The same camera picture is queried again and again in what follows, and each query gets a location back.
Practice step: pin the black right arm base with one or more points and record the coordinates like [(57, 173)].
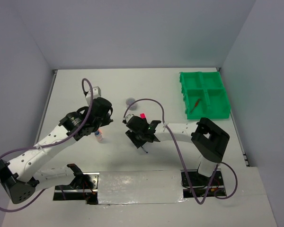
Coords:
[(200, 184)]

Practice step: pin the clear jar of pins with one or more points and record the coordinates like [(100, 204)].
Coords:
[(131, 104)]

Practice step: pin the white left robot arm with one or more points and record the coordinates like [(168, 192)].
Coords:
[(22, 176)]

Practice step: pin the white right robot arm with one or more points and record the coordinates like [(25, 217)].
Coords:
[(209, 139)]

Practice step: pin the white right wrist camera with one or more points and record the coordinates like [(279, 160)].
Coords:
[(127, 118)]

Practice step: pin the silver tape sheet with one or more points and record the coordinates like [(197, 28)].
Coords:
[(140, 187)]

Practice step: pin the red ballpoint pen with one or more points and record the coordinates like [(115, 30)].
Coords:
[(195, 106)]

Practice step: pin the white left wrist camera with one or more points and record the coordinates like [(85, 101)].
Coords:
[(94, 93)]

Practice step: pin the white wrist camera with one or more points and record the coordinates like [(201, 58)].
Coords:
[(127, 118), (94, 93)]

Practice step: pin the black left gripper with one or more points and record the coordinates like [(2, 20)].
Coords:
[(107, 120)]

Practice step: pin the small clear glue bottle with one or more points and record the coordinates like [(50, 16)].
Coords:
[(98, 135)]

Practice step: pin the left aluminium table rail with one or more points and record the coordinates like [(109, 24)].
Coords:
[(39, 89)]

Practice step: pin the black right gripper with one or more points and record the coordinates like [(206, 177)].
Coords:
[(131, 135)]

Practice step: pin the green compartment organizer tray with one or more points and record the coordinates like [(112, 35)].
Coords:
[(209, 88)]

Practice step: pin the pink cap black highlighter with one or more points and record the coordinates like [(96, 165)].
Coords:
[(142, 115)]

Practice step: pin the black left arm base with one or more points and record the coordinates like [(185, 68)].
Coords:
[(87, 191)]

